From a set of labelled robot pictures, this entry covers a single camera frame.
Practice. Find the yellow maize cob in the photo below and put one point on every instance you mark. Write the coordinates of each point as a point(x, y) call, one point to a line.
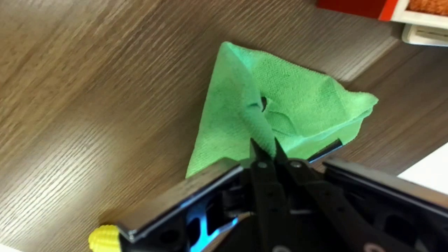
point(105, 238)

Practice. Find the green towel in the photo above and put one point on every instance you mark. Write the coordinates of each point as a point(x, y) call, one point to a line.
point(289, 92)

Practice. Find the red wooden drawer box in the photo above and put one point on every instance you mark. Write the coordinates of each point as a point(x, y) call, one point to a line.
point(354, 7)

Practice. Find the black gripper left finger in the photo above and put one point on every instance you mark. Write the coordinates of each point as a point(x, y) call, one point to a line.
point(266, 196)

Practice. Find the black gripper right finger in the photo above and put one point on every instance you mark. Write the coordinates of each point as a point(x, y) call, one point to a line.
point(317, 196)

